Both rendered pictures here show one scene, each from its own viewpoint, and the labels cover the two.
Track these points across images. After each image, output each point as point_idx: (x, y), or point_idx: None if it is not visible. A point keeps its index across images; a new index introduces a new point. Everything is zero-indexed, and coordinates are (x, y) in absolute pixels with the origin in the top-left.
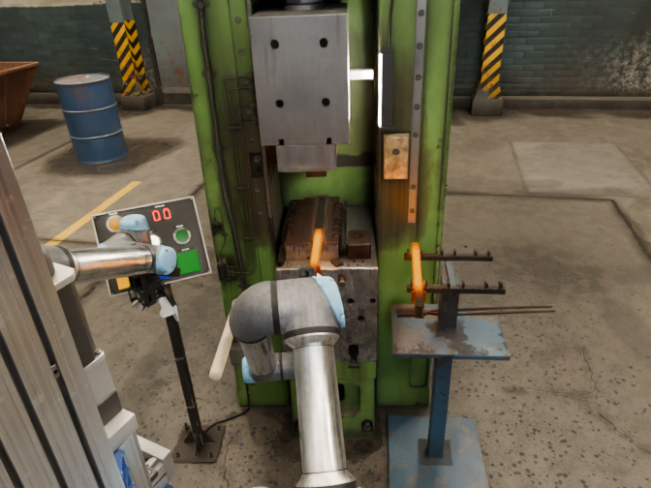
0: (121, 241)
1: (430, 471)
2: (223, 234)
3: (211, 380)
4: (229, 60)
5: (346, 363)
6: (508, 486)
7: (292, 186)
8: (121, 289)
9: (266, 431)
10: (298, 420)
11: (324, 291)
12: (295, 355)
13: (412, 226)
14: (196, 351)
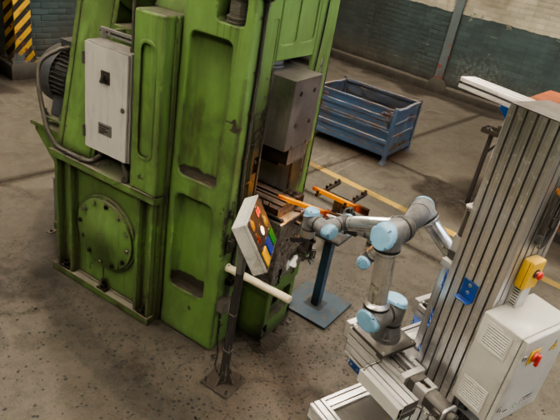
0: (331, 220)
1: (324, 310)
2: (232, 219)
3: (168, 352)
4: (259, 103)
5: (290, 272)
6: (348, 297)
7: None
8: (268, 264)
9: (242, 349)
10: (446, 247)
11: (431, 200)
12: (435, 226)
13: (299, 178)
14: (126, 347)
